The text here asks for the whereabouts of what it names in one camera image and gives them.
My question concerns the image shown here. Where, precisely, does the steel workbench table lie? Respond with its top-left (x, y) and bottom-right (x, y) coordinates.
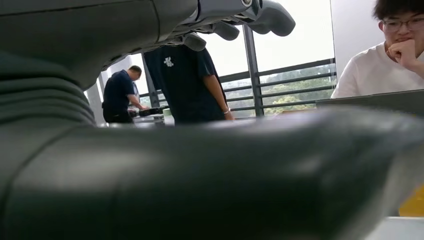
top-left (363, 216), bottom-right (424, 240)

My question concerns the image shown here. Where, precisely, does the yellow workbench tape outline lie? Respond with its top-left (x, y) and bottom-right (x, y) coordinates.
top-left (399, 185), bottom-right (424, 218)

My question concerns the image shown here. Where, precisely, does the pale cup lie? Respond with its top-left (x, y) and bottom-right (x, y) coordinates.
top-left (162, 108), bottom-right (175, 126)

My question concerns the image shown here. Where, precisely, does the black device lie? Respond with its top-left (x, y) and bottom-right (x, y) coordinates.
top-left (129, 105), bottom-right (167, 117)

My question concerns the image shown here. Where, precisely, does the standing person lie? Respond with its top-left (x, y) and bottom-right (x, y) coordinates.
top-left (101, 65), bottom-right (151, 124)
top-left (143, 42), bottom-right (236, 126)

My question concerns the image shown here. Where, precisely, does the dark window railing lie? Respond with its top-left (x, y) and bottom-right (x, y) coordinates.
top-left (137, 24), bottom-right (338, 118)

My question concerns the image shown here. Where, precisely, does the grey laptop lid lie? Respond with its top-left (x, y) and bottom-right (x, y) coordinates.
top-left (315, 88), bottom-right (424, 117)

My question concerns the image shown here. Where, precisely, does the seated person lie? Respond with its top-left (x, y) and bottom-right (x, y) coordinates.
top-left (331, 0), bottom-right (424, 99)

